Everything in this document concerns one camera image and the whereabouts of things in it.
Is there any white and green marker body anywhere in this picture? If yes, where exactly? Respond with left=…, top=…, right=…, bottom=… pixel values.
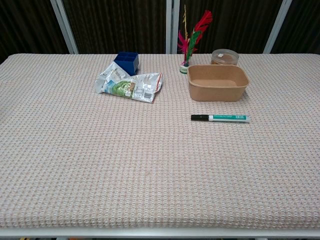
left=207, top=114, right=251, bottom=124

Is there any crumpled white snack bag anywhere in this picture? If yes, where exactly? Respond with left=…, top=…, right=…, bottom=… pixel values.
left=94, top=61, right=164, bottom=104

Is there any beige woven tablecloth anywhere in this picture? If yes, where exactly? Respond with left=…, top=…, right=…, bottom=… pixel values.
left=0, top=53, right=320, bottom=230

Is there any brown paper food container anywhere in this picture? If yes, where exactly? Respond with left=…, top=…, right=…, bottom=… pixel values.
left=187, top=64, right=250, bottom=103

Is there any blue plastic organizer box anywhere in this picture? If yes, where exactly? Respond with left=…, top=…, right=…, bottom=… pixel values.
left=113, top=51, right=140, bottom=77

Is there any colourful feather shuttlecock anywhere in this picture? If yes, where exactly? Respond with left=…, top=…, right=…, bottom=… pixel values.
left=177, top=4, right=214, bottom=75

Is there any clear round plastic jar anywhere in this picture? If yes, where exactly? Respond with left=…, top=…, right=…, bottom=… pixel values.
left=210, top=48, right=240, bottom=67

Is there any white partition frame post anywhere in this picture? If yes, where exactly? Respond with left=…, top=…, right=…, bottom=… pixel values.
left=165, top=0, right=181, bottom=55
left=49, top=0, right=80, bottom=55
left=262, top=0, right=293, bottom=54

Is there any white table frame edge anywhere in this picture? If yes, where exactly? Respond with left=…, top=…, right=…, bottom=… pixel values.
left=0, top=226, right=320, bottom=239

